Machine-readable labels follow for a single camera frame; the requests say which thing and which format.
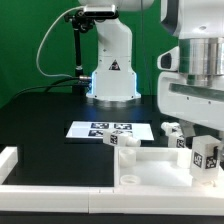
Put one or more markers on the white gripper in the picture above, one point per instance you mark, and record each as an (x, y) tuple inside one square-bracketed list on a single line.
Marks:
[(199, 105)]

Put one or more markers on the white square tabletop part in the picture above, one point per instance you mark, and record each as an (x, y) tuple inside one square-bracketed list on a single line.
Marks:
[(159, 167)]

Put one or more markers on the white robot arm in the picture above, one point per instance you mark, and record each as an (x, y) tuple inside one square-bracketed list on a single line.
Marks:
[(191, 82)]

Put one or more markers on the white U-shaped fence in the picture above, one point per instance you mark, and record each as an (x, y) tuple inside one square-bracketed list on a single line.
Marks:
[(115, 199)]

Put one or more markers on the white AprilTag sheet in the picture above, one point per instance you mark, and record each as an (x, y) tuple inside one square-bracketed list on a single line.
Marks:
[(94, 130)]

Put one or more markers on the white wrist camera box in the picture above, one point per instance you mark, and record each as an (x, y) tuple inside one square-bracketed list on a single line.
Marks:
[(169, 61)]

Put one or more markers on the black camera on pole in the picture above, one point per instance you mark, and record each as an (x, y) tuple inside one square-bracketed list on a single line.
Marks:
[(83, 21)]

